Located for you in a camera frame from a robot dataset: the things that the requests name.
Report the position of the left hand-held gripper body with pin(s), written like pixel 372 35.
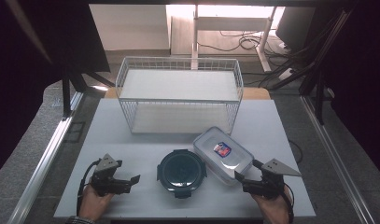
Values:
pixel 107 182

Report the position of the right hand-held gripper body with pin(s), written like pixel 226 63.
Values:
pixel 270 183

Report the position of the clear rectangular food container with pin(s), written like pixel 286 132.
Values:
pixel 223 154

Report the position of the person's left hand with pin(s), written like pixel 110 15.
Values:
pixel 94 203

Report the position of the person's right hand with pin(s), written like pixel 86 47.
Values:
pixel 273 209

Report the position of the dark round food container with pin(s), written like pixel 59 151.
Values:
pixel 181 173

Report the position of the wooden board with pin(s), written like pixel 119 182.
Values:
pixel 256 93

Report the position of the black metal stand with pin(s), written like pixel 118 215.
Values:
pixel 66 93
pixel 319 93

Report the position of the black curtain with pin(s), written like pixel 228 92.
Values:
pixel 365 77
pixel 29 62

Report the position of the white panel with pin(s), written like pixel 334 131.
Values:
pixel 131 26

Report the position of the dark monitor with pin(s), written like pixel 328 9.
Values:
pixel 295 26

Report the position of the aluminium rail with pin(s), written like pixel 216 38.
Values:
pixel 43 168
pixel 330 149

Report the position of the white metal desk frame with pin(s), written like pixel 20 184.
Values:
pixel 234 23

